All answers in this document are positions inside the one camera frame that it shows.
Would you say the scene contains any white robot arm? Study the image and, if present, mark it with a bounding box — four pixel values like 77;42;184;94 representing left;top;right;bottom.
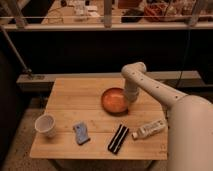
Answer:
121;62;213;171

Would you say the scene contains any wooden table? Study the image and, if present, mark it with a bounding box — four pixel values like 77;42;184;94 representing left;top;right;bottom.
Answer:
30;78;167;160

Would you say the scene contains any metal railing shelf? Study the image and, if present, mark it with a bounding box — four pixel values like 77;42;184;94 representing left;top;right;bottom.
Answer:
0;0;213;31

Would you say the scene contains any blue sponge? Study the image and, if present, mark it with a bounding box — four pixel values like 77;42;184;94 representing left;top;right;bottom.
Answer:
73;122;90;145

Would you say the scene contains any white paper cup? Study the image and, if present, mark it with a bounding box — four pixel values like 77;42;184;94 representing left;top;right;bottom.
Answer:
35;114;56;138

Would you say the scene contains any grey low ledge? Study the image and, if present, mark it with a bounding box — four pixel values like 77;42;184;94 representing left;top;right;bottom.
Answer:
16;71;204;92

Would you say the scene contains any orange ceramic bowl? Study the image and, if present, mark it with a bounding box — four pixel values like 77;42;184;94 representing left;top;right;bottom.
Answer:
101;87;128;114

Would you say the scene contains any clear plastic bottle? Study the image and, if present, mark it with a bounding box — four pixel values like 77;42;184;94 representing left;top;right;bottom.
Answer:
132;119;166;140

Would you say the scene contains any metal diagonal pole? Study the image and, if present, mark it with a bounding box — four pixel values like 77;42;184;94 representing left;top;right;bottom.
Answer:
0;25;33;78

